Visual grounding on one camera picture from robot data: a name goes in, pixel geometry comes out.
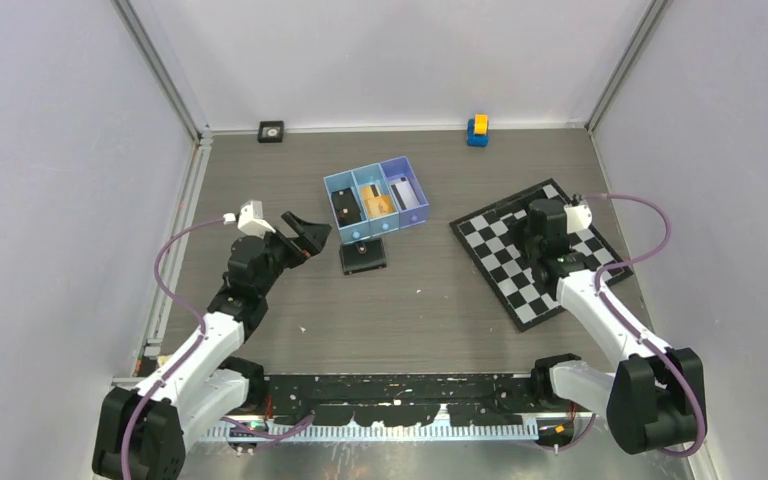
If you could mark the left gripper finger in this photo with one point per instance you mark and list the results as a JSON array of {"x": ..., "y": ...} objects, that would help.
[
  {"x": 314, "y": 237},
  {"x": 302, "y": 229}
]

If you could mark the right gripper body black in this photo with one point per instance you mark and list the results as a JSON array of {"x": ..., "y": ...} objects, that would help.
[{"x": 527, "y": 242}]

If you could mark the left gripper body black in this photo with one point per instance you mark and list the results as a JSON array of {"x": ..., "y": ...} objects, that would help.
[{"x": 280, "y": 253}]

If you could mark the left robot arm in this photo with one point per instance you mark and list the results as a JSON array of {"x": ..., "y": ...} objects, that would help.
[{"x": 146, "y": 431}]

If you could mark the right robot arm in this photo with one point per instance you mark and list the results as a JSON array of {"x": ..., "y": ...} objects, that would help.
[{"x": 655, "y": 399}]

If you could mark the black card in tray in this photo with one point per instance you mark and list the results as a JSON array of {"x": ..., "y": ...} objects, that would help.
[{"x": 346, "y": 207}]

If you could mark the orange card in tray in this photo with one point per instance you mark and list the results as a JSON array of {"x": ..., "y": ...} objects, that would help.
[{"x": 377, "y": 203}]

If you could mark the white card in tray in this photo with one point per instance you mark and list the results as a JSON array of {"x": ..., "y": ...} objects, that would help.
[{"x": 404, "y": 194}]

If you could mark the black white checkerboard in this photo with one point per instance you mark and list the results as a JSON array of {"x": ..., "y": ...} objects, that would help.
[{"x": 526, "y": 292}]

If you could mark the three-compartment blue purple tray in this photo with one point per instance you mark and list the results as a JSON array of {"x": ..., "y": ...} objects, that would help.
[{"x": 383, "y": 173}]

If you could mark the small black square box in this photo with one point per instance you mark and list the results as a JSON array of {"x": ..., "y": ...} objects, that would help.
[{"x": 271, "y": 131}]

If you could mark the blue yellow toy block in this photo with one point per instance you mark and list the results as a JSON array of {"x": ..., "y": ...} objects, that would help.
[{"x": 478, "y": 131}]

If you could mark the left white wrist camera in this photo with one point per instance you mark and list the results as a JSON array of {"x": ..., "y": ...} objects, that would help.
[{"x": 249, "y": 220}]

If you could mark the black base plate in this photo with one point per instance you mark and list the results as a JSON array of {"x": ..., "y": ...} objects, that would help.
[{"x": 403, "y": 400}]

